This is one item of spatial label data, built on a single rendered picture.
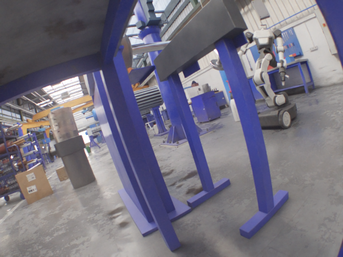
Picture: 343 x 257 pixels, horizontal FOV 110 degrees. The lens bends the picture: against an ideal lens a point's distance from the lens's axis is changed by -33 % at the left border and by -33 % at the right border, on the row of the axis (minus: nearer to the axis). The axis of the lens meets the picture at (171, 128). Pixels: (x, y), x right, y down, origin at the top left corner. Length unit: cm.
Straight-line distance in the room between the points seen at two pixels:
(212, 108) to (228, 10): 417
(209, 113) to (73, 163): 340
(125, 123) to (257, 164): 49
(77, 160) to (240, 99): 218
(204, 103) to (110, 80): 402
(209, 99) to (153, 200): 416
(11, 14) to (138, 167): 57
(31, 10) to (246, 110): 65
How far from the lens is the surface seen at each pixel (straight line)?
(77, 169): 248
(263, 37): 257
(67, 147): 242
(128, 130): 60
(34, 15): 44
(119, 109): 61
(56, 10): 44
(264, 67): 233
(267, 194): 74
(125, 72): 94
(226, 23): 61
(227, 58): 63
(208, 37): 67
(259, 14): 114
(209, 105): 464
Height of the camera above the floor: 54
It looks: 5 degrees down
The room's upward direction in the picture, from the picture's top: 18 degrees counter-clockwise
